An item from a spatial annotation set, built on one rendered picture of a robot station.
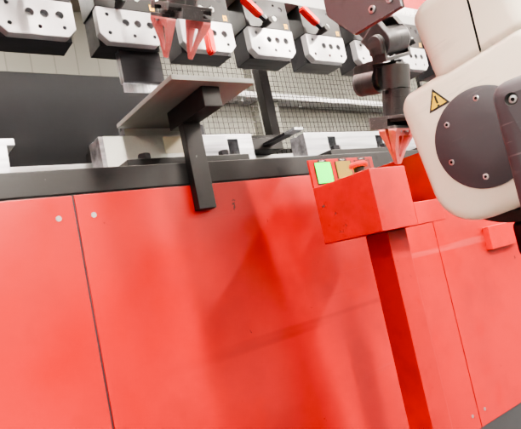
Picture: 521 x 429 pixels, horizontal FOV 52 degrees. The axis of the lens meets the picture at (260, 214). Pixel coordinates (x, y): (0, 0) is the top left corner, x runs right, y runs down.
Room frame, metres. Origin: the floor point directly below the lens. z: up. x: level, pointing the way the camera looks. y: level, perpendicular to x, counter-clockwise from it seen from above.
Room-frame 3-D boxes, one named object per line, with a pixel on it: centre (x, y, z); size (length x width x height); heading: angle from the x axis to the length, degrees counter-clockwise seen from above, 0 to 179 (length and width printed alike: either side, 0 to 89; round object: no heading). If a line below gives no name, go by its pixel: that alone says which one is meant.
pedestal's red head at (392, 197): (1.10, -0.25, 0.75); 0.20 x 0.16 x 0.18; 127
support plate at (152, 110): (1.05, 0.11, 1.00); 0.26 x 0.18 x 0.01; 37
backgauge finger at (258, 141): (1.58, -0.08, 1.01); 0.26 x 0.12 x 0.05; 37
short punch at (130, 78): (1.17, 0.20, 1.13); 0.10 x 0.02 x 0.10; 127
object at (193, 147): (1.02, 0.09, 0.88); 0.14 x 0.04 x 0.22; 37
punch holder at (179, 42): (1.27, 0.06, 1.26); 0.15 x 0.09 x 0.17; 127
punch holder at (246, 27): (1.39, -0.10, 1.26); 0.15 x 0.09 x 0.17; 127
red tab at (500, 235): (1.66, -0.71, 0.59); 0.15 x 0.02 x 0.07; 127
